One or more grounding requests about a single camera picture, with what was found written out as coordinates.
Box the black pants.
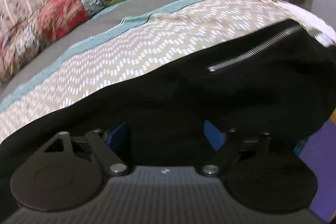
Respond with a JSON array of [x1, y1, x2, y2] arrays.
[[1, 20, 335, 218]]

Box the red and blue floral quilt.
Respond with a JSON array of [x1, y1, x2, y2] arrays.
[[1, 0, 114, 85]]

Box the patterned bedsheet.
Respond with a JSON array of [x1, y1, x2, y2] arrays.
[[1, 0, 335, 139]]

